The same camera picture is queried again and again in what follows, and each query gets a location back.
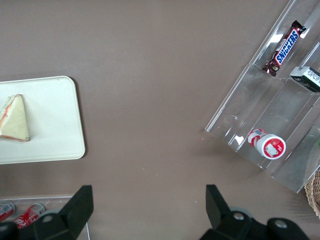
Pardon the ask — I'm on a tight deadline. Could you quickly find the triangle sandwich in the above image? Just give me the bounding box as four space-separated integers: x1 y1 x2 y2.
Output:
0 93 31 143

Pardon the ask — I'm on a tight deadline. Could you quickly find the clear acrylic bottle rack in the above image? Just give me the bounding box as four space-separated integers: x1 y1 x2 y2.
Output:
0 196 91 240

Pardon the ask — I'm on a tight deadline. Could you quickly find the Snickers chocolate bar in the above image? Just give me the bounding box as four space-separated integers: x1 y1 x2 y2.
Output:
261 20 307 77

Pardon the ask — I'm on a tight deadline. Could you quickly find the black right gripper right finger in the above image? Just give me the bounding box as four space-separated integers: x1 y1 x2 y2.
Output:
199 184 311 240

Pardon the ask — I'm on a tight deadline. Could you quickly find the clear acrylic stepped display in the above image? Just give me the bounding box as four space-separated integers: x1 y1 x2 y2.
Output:
204 0 320 195

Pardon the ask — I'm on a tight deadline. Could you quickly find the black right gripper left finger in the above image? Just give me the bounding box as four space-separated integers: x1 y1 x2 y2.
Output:
17 184 95 240

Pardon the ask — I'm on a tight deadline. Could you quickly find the black white snack bar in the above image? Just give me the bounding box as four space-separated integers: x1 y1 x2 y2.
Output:
289 65 320 93

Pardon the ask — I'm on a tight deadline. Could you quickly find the cream plastic tray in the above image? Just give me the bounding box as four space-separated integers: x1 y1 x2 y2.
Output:
0 75 86 165

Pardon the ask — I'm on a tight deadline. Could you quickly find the red white yogurt bottle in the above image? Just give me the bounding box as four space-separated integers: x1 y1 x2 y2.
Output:
247 127 287 160

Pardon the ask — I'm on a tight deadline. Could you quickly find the red cola bottle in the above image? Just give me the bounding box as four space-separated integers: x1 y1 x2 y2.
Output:
0 200 16 223
12 203 46 230

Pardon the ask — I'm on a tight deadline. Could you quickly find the small light wicker basket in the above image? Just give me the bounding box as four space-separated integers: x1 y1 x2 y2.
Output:
304 167 320 220

